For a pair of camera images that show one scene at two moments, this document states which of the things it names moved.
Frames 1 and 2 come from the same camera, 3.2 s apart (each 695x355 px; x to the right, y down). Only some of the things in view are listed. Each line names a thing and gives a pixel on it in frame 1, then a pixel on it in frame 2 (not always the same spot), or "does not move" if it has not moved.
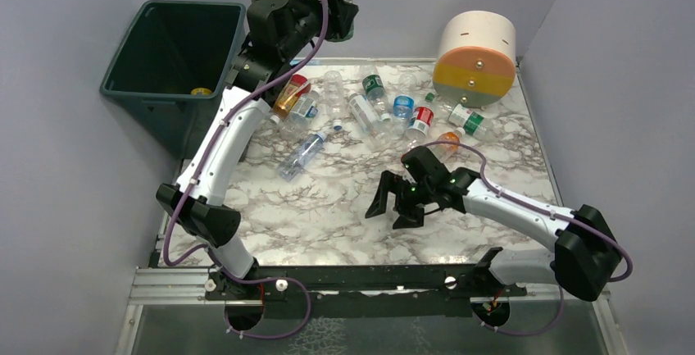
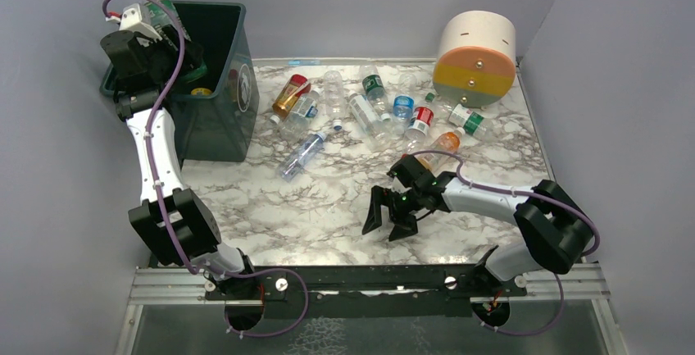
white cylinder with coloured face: x=477 y=61 does not move
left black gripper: x=341 y=10 -> x=170 y=63
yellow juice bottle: x=201 y=91 does not move
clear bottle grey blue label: x=304 y=108 does not move
